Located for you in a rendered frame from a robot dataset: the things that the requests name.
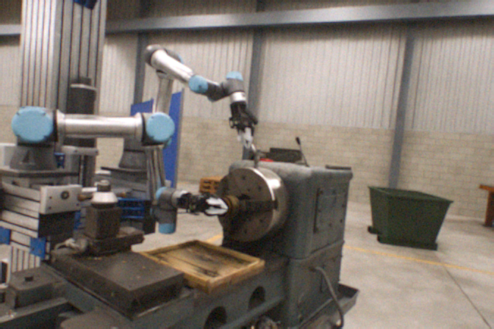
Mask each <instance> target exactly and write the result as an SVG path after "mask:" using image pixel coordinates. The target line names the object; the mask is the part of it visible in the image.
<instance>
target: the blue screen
mask: <svg viewBox="0 0 494 329"><path fill-rule="evenodd" d="M184 94H185V89H184V88H183V87H182V88H181V92H178V93H174V94H171V102H170V107H169V112H168V117H170V118H171V120H172V121H173V124H174V133H173V136H172V137H171V143H170V145H169V146H168V147H167V148H166V149H164V150H162V157H163V164H164V171H165V180H168V181H171V185H170V187H171V188H174V189H176V184H177V175H178V165H179V156H180V152H179V148H181V145H180V139H181V130H182V113H183V103H184ZM153 106H154V100H153V98H152V97H151V100H150V101H146V102H143V103H141V104H139V103H138V104H136V105H134V104H131V110H130V117H134V116H135V115H136V114H138V113H148V114H152V111H153Z"/></svg>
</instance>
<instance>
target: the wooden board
mask: <svg viewBox="0 0 494 329"><path fill-rule="evenodd" d="M194 245H197V246H196V247H194ZM189 246H191V247H190V248H187V247H189ZM198 246H199V247H200V248H198ZM192 247H193V248H194V250H196V249H198V250H197V251H196V252H197V253H199V250H200V249H201V250H203V247H204V248H206V249H204V250H203V251H204V252H202V254H201V253H200V254H197V253H196V252H195V251H194V250H193V249H191V248H192ZM201 247H202V248H201ZM181 248H183V249H184V250H183V249H181ZM207 248H208V250H207ZM174 249H175V250H174ZM188 249H189V250H188ZM209 249H210V250H209ZM214 250H215V251H216V252H217V253H216V252H214ZM166 251H167V252H166ZM178 251H179V252H178ZM191 251H192V252H191ZM205 251H207V254H206V253H205ZM208 251H209V252H208ZM212 251H213V252H212ZM172 252H173V253H172ZM181 252H183V253H181ZM138 253H139V254H141V255H144V256H148V257H149V258H151V259H154V260H158V261H160V262H161V261H162V263H165V264H167V265H168V266H170V267H173V268H175V269H178V270H181V271H183V272H184V279H183V280H182V283H183V284H185V285H187V286H190V287H192V288H194V289H197V290H199V291H200V292H204V293H205V294H208V295H210V294H213V293H215V292H218V291H220V290H222V289H225V288H226V287H229V286H231V285H234V284H236V283H239V282H241V281H244V280H245V279H246V278H247V277H250V276H252V275H255V274H257V273H258V272H262V271H263V268H264V265H265V262H264V261H263V260H261V259H258V258H255V257H252V256H248V255H245V254H242V253H239V252H237V251H233V250H230V249H226V248H224V247H221V246H218V245H214V244H212V243H211V244H210V243H209V242H205V241H201V240H200V239H194V240H189V241H184V242H178V243H175V244H172V245H165V246H162V247H158V248H152V249H148V250H142V251H138ZM158 253H159V254H158ZM212 253H214V254H212ZM151 254H152V255H153V256H154V257H152V255H151ZM209 254H211V255H210V256H206V255H209ZM226 255H229V256H226ZM155 256H156V257H155ZM158 256H159V257H158ZM186 256H187V257H186ZM216 256H217V257H216ZM222 256H223V257H222ZM225 256H226V258H224V257H225ZM231 256H232V257H231ZM157 257H158V258H157ZM177 257H178V258H177ZM213 257H214V258H213ZM218 257H220V259H219V258H218ZM233 257H235V258H238V260H239V261H238V260H237V259H235V258H233ZM223 258H224V259H223ZM227 258H228V260H227ZM160 259H161V260H160ZM235 260H236V263H235V262H232V261H235ZM224 261H225V262H226V263H227V264H226V263H224ZM229 261H230V262H231V263H230V262H229ZM247 262H248V263H250V265H248V263H247ZM245 263H247V264H246V265H248V266H246V265H245ZM235 264H236V265H235ZM232 265H233V266H232ZM215 267H216V268H215ZM227 267H228V268H227ZM236 267H237V268H236ZM219 268H220V269H219ZM188 270H189V271H188ZM207 270H209V272H211V273H212V274H209V275H208V274H205V273H208V272H205V271H207ZM216 270H218V272H217V271H216ZM232 270H234V271H232ZM203 271H204V273H203ZM213 271H214V272H213ZM197 272H198V273H197ZM231 272H232V273H231ZM213 273H215V274H216V276H215V274H213ZM218 273H219V274H220V275H219V274H218ZM217 274H218V275H217ZM221 275H223V276H221ZM203 276H204V277H203ZM202 277H203V278H202ZM208 279H209V280H208ZM209 281H211V282H209Z"/></svg>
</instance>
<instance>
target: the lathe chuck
mask: <svg viewBox="0 0 494 329"><path fill-rule="evenodd" d="M231 173H232V176H233V178H234V180H235V182H236V184H237V186H238V188H239V190H240V192H241V193H243V194H246V195H244V196H243V197H242V198H241V199H239V200H247V197H248V196H249V197H250V199H251V200H276V207H277V209H276V210H275V209H269V210H265V211H263V210H253V211H244V212H246V214H244V215H242V217H241V218H240V222H239V223H238V225H237V228H236V231H235V234H234V236H233V237H232V238H233V239H235V240H237V241H239V242H254V241H257V240H260V239H264V238H266V237H269V236H270V235H272V234H273V233H275V232H276V230H277V229H278V228H279V226H280V225H281V223H282V220H283V218H284V212H285V197H284V192H283V189H282V186H281V184H280V183H279V181H278V180H277V179H276V177H275V176H274V175H273V174H271V173H270V172H268V171H267V170H264V169H262V168H258V167H257V169H255V168H252V167H238V168H235V169H233V170H231ZM222 188H223V184H222V182H220V183H219V185H218V188H217V191H216V194H215V195H217V196H218V197H219V198H221V197H222V196H221V195H222V194H223V190H222ZM217 217H218V220H219V222H220V224H221V226H222V228H223V226H224V224H225V223H223V219H224V218H223V217H219V216H217ZM272 229H274V230H273V231H272V232H271V233H270V234H269V232H270V231H271V230H272Z"/></svg>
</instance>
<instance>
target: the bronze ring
mask: <svg viewBox="0 0 494 329"><path fill-rule="evenodd" d="M220 199H221V200H222V201H223V202H224V203H225V205H226V206H227V208H228V209H227V211H225V212H224V213H222V214H218V215H217V216H219V217H235V216H236V215H237V214H238V212H239V210H240V204H239V200H238V199H237V198H236V197H235V196H234V195H226V196H223V197H221V198H220Z"/></svg>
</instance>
